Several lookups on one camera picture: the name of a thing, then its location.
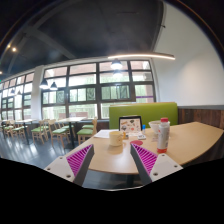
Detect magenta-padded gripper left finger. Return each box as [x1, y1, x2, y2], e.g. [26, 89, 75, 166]
[43, 143, 95, 187]

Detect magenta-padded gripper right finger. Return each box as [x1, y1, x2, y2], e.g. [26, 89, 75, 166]
[129, 143, 184, 186]

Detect red-capped clear drink bottle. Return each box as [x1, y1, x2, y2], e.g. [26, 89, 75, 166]
[156, 117, 171, 154]

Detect wooden chairs with green seats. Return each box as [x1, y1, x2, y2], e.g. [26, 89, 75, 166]
[0, 117, 99, 148]

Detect white bowl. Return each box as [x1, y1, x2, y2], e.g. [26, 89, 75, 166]
[148, 120, 163, 135]

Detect wooden dining table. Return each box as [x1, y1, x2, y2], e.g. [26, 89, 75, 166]
[56, 116, 89, 149]
[14, 118, 38, 145]

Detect black-framed tablet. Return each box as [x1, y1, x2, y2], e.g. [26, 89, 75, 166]
[118, 115, 144, 134]

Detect cream cartoon-print mug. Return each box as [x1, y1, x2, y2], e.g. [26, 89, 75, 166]
[108, 130, 127, 147]

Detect white paper sheet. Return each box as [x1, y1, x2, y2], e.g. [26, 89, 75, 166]
[93, 128, 120, 139]

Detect curved linear ceiling light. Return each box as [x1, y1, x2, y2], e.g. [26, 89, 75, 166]
[107, 51, 176, 61]

